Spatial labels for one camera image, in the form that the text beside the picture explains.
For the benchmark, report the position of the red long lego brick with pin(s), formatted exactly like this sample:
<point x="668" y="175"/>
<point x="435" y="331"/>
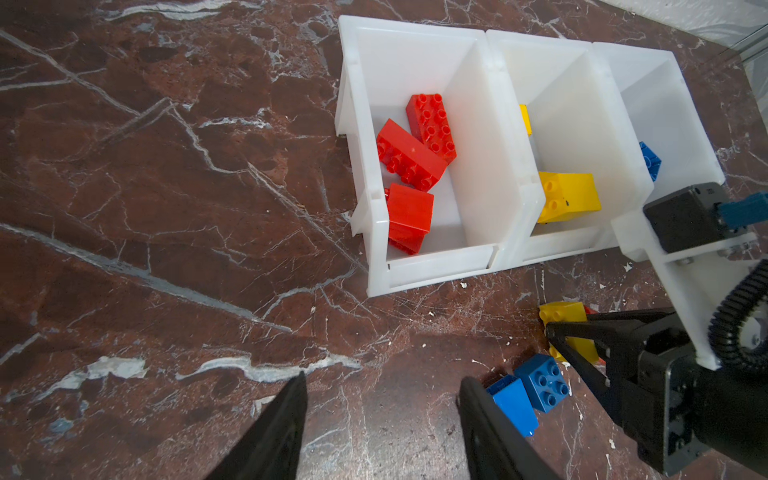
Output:
<point x="429" y="124"/>

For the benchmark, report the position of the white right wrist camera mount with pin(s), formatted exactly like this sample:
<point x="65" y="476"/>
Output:
<point x="697" y="259"/>

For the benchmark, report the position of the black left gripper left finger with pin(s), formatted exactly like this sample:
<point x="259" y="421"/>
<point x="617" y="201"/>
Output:
<point x="270" y="448"/>

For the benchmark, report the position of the blue studded lego brick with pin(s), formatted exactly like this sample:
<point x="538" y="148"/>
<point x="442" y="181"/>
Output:
<point x="543" y="382"/>

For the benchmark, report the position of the white right plastic bin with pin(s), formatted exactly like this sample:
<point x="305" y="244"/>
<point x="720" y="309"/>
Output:
<point x="663" y="116"/>

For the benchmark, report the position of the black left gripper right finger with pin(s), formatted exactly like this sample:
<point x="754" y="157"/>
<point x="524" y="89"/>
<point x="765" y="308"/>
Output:
<point x="495" y="449"/>

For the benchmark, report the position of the white middle plastic bin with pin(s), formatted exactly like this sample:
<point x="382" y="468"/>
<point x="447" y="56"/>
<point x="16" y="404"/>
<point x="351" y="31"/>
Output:
<point x="579" y="125"/>

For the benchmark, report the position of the red square lego brick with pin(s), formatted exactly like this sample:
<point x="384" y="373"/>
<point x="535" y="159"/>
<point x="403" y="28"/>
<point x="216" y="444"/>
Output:
<point x="410" y="217"/>

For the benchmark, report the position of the white left plastic bin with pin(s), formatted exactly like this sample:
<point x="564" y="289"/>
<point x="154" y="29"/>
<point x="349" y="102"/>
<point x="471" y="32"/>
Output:
<point x="444" y="175"/>

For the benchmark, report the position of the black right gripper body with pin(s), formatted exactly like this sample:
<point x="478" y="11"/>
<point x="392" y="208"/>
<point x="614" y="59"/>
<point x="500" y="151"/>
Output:
<point x="675" y="409"/>

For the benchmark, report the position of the white plastic bin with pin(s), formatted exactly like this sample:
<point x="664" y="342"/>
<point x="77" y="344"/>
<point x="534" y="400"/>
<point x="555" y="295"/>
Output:
<point x="663" y="116"/>
<point x="579" y="125"/>
<point x="444" y="175"/>

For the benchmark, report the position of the yellow tall lego brick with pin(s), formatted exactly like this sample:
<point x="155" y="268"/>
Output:
<point x="568" y="196"/>

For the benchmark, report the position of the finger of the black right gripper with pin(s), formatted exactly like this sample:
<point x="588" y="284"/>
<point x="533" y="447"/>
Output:
<point x="606" y="327"/>
<point x="607" y="387"/>

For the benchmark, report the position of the blue lego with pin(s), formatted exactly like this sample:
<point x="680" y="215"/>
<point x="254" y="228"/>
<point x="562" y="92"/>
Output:
<point x="652" y="161"/>

